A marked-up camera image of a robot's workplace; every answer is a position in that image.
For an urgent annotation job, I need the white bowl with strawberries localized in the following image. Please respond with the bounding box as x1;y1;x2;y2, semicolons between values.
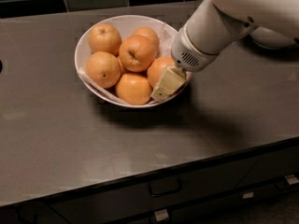
250;27;296;49

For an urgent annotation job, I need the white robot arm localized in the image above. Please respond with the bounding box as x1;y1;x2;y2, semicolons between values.
151;0;299;101

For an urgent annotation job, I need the dark drawer front centre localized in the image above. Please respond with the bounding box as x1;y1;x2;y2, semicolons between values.
52;158;256;224

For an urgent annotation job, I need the white bowl with oranges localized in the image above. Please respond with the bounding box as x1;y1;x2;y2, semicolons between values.
74;14;193;109

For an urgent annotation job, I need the dark drawer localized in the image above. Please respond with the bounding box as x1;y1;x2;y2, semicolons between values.
238;146;299;188
52;158;256;224

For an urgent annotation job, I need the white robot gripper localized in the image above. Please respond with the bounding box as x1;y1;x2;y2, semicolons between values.
151;26;217;102

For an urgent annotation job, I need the white paper bowl liner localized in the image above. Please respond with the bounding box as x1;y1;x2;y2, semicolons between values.
75;22;177;108

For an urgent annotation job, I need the orange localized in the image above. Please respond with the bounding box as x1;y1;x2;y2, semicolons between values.
88;23;121;55
147;56;174;87
115;73;152;105
132;26;160;49
85;51;121;89
119;35;157;73

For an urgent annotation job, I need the dark drawer front right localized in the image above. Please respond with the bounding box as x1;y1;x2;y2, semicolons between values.
238;146;299;188

